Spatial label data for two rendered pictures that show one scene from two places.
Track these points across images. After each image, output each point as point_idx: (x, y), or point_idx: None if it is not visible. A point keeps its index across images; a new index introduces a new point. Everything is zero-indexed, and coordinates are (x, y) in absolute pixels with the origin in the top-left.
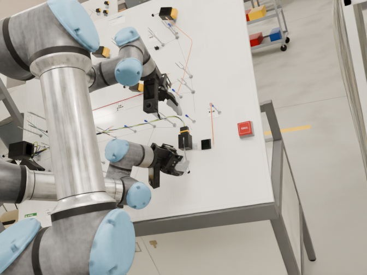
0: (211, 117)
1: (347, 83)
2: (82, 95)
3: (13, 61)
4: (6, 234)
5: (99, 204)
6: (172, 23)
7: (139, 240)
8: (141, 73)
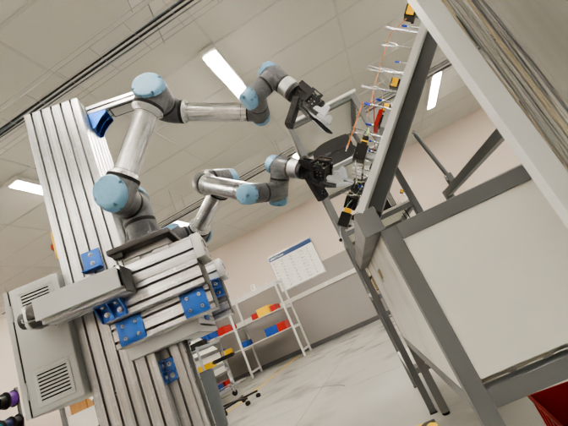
0: (357, 117)
1: None
2: (132, 122)
3: None
4: None
5: (107, 172)
6: (401, 22)
7: (377, 268)
8: (248, 97)
